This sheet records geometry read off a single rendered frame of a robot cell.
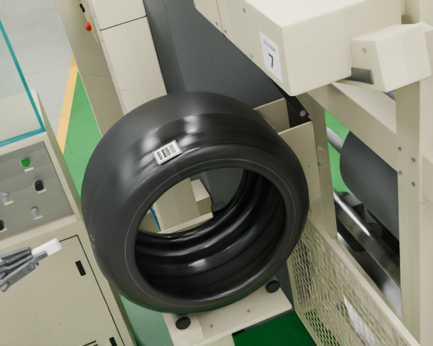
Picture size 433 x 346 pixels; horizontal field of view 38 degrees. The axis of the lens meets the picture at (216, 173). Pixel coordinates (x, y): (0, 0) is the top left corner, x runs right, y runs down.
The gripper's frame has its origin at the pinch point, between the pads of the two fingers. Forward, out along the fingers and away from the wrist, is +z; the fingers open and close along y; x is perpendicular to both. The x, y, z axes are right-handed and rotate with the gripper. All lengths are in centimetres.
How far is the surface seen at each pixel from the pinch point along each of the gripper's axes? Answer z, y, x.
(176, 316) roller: 20.5, -7.6, 36.0
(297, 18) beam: 69, -33, -44
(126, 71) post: 39, 27, -22
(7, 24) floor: -40, 600, 119
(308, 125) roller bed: 83, 21, 18
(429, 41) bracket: 93, -36, -28
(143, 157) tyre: 32.9, -8.5, -16.9
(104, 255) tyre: 13.2, -10.0, 2.3
